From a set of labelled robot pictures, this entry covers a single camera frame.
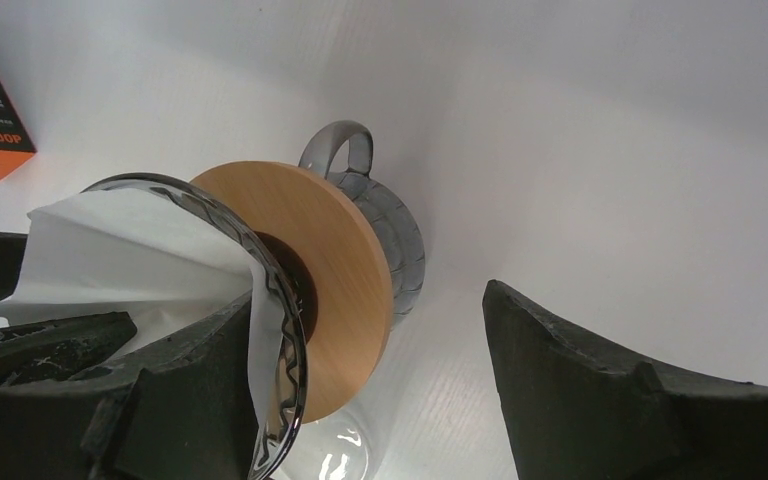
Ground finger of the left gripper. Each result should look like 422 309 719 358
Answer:
0 232 137 385

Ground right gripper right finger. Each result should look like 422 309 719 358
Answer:
482 280 768 479

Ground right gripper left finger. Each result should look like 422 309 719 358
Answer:
0 297 259 479

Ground grey ribbed glass dripper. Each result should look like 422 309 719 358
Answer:
86 173 316 479

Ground clear glass with brown band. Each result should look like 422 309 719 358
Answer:
271 397 394 480

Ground light wooden ring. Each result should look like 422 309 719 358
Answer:
189 160 395 425

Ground grey glass carafe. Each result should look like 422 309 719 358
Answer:
298 120 426 327

